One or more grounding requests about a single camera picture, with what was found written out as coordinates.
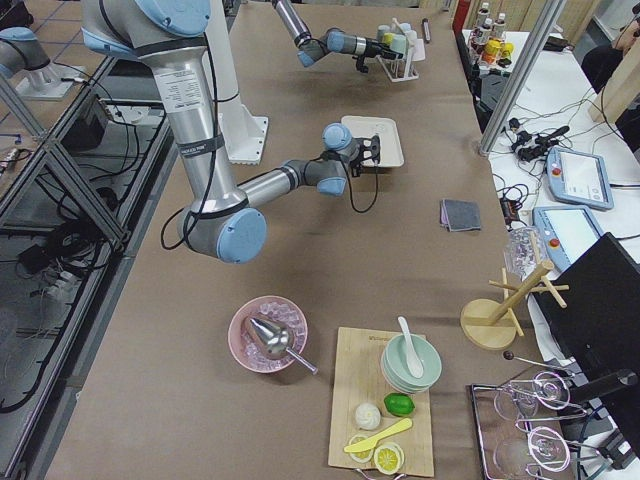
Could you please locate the yellow plastic knife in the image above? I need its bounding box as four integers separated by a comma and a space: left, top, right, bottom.
343, 418, 413, 453

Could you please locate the white wire cup rack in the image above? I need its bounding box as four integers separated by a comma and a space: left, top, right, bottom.
377, 18, 419, 83

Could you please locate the pink bowl with ice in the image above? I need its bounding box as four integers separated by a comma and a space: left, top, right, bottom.
228, 296, 308, 373

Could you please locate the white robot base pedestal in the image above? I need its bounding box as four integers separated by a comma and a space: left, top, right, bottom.
206, 0, 269, 165

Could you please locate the lemon half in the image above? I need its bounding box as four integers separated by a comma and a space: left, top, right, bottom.
373, 442, 405, 475

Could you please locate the teach pendant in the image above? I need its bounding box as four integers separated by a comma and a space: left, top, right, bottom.
546, 146, 614, 211
532, 205, 604, 272

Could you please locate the metal ice scoop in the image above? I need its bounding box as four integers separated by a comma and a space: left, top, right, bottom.
243, 314, 318, 375

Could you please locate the cream rabbit tray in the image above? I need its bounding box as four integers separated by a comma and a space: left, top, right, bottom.
339, 114, 406, 170

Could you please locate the green cup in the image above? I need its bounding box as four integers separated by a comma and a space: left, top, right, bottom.
389, 35, 406, 56

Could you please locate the white cup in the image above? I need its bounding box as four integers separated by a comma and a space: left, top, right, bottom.
404, 30, 418, 42

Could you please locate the grey cup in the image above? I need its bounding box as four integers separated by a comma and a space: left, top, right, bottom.
376, 24, 391, 42

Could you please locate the aluminium frame post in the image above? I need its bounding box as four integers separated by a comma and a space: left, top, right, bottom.
478, 0, 566, 157

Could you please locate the black monitor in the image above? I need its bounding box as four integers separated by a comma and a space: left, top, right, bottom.
534, 233, 639, 380

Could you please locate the white ceramic spoon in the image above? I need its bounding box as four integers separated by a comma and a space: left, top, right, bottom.
397, 315, 424, 378

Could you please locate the metal rod black tip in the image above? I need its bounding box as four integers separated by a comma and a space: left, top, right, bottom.
422, 18, 432, 44

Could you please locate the pink cup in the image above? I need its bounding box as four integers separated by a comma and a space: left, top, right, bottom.
412, 38, 426, 62

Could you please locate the wooden cutting board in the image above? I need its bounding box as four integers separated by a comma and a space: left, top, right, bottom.
328, 327, 435, 477

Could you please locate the lower teach pendant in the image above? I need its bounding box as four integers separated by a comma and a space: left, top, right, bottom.
532, 205, 604, 272

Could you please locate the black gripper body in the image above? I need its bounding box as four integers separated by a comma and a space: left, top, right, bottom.
363, 39, 395, 58
349, 138, 369, 176

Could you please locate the green lime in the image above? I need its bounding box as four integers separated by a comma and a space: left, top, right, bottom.
383, 392, 415, 417

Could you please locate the grey folded cloth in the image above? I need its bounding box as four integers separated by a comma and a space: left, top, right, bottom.
440, 199, 482, 232

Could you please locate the clear glass mug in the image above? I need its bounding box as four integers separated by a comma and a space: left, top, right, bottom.
503, 227, 548, 278

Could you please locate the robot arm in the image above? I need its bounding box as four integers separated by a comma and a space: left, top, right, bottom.
271, 0, 405, 74
82, 1, 380, 264

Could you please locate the upper teach pendant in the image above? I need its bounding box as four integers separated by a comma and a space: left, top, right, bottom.
546, 146, 614, 211

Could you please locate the lemon slice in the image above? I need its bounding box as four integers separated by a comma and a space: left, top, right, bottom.
348, 433, 375, 464

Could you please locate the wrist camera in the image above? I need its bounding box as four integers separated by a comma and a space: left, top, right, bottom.
364, 135, 381, 167
355, 56, 369, 74

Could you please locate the stack of green bowls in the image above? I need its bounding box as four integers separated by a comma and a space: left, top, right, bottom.
380, 333, 443, 395

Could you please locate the yellow cup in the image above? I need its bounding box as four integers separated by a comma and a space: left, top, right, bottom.
381, 32, 395, 46

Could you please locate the white steamed bun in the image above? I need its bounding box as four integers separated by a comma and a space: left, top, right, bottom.
354, 402, 382, 431

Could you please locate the wooden mug tree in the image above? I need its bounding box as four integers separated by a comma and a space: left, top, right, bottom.
460, 258, 569, 351

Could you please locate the wire wine glass rack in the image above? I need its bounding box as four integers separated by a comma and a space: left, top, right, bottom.
468, 362, 609, 479

